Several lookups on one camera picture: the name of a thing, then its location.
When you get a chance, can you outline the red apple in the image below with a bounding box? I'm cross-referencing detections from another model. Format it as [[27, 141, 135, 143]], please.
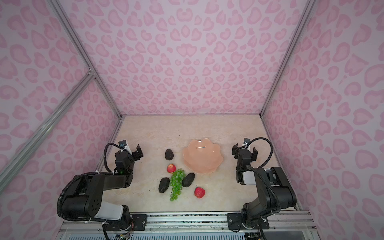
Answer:
[[167, 164, 177, 174], [194, 187, 206, 199]]

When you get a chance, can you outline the green grape bunch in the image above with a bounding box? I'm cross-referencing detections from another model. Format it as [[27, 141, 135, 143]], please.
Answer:
[[170, 169, 186, 202]]

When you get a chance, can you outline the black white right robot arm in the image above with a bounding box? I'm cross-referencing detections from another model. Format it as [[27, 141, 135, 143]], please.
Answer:
[[232, 144, 297, 230]]

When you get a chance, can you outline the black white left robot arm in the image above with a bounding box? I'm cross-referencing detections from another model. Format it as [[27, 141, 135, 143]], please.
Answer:
[[57, 141, 144, 231]]

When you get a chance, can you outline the pink scalloped fruit bowl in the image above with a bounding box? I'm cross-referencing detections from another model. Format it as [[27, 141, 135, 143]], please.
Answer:
[[182, 138, 224, 174]]

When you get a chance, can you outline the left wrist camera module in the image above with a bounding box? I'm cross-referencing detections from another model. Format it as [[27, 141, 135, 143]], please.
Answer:
[[119, 140, 132, 154]]

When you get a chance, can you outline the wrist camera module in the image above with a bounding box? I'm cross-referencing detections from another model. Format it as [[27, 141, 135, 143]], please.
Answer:
[[119, 140, 132, 154], [243, 138, 251, 148]]

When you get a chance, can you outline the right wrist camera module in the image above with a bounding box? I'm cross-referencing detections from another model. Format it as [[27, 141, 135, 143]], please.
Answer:
[[243, 138, 251, 148]]

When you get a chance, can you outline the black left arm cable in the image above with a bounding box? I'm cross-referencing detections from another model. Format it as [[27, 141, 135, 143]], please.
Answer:
[[103, 142, 122, 174]]

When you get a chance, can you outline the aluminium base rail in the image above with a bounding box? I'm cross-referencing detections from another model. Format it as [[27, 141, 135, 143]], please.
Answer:
[[56, 211, 320, 240]]

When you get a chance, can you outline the aluminium frame diagonal bar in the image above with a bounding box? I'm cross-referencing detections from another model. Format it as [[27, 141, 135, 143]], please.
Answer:
[[1, 71, 95, 192]]

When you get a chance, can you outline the left rear aluminium post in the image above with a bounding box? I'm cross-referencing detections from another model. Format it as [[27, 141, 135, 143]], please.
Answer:
[[48, 0, 123, 120]]

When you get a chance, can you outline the aluminium post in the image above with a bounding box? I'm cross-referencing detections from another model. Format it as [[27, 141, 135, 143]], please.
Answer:
[[48, 0, 123, 120], [260, 0, 318, 120]]

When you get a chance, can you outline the right rear aluminium post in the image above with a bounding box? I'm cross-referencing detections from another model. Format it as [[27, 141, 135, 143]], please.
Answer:
[[260, 0, 318, 120]]

